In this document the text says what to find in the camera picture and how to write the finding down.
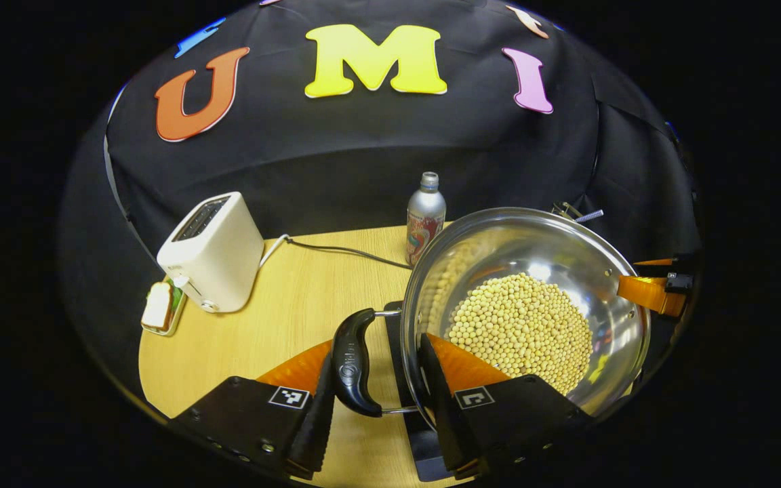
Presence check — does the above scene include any white toaster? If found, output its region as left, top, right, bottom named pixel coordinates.
left=157, top=191, right=265, bottom=314

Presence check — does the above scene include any wire mesh utensil holder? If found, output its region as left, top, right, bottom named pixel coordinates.
left=552, top=201, right=605, bottom=224

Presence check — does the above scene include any steel pot with black handle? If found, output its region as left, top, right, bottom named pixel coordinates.
left=332, top=207, right=652, bottom=434

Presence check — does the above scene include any white power cable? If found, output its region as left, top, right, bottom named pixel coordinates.
left=258, top=234, right=291, bottom=268

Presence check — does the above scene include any cream rectangular plate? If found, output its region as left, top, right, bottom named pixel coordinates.
left=141, top=277, right=189, bottom=338

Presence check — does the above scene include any black power cable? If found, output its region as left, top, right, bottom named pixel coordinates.
left=285, top=236, right=412, bottom=270

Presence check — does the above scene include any black induction cooktop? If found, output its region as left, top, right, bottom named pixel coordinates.
left=384, top=300, right=473, bottom=483

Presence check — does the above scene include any pile of soybeans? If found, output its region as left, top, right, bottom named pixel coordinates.
left=445, top=272, right=593, bottom=396

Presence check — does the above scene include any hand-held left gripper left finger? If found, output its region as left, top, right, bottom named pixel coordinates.
left=168, top=339, right=337, bottom=481

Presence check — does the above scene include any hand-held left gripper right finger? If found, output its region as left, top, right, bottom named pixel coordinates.
left=418, top=332, right=595, bottom=483

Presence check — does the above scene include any silver bottle with printed label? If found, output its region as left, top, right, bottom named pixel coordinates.
left=405, top=171, right=447, bottom=267

